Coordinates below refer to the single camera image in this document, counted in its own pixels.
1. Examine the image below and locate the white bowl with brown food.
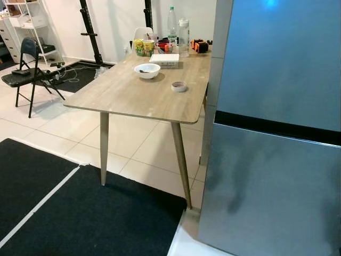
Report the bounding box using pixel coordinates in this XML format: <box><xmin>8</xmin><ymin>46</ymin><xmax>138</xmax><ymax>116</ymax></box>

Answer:
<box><xmin>134</xmin><ymin>63</ymin><xmax>161</xmax><ymax>79</ymax></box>

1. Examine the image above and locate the yellow Maggi noodle cup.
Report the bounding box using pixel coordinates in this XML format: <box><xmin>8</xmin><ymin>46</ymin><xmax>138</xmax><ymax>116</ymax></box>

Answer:
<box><xmin>133</xmin><ymin>38</ymin><xmax>145</xmax><ymax>57</ymax></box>
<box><xmin>143</xmin><ymin>39</ymin><xmax>155</xmax><ymax>57</ymax></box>

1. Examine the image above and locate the white lidded food container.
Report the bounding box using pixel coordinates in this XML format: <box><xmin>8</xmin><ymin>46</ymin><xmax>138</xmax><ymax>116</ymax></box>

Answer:
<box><xmin>149</xmin><ymin>53</ymin><xmax>180</xmax><ymax>69</ymax></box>

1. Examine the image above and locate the silver fridge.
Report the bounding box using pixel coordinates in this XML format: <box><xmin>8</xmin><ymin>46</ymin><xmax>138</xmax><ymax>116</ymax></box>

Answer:
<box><xmin>198</xmin><ymin>0</ymin><xmax>341</xmax><ymax>256</ymax></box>

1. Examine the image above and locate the clear teal-capped water bottle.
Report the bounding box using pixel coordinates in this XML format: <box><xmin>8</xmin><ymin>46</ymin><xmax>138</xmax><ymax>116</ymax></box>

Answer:
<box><xmin>167</xmin><ymin>6</ymin><xmax>178</xmax><ymax>46</ymax></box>

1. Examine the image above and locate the wooden dining table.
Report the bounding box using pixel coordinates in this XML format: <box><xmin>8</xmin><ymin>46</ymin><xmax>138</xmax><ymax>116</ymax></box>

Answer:
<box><xmin>63</xmin><ymin>45</ymin><xmax>214</xmax><ymax>210</ymax></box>

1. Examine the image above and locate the black metal rack frame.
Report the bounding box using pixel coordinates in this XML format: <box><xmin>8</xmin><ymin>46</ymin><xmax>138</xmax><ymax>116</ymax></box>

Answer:
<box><xmin>80</xmin><ymin>0</ymin><xmax>153</xmax><ymax>67</ymax></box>

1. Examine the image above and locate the black folding chair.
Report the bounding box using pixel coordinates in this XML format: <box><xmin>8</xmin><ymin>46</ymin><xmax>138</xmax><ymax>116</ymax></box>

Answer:
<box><xmin>1</xmin><ymin>37</ymin><xmax>66</xmax><ymax>118</ymax></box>

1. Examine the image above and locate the clear bottle with white lid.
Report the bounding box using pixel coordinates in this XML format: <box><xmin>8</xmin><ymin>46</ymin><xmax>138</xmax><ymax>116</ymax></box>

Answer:
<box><xmin>178</xmin><ymin>19</ymin><xmax>190</xmax><ymax>58</ymax></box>

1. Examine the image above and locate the white shelf rack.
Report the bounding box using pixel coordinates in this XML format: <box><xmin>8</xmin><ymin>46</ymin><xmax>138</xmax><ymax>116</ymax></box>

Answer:
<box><xmin>0</xmin><ymin>0</ymin><xmax>59</xmax><ymax>67</ymax></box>

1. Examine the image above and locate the white plastic chair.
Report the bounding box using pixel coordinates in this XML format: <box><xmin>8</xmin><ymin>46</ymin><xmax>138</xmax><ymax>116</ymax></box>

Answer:
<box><xmin>132</xmin><ymin>27</ymin><xmax>154</xmax><ymax>51</ymax></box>

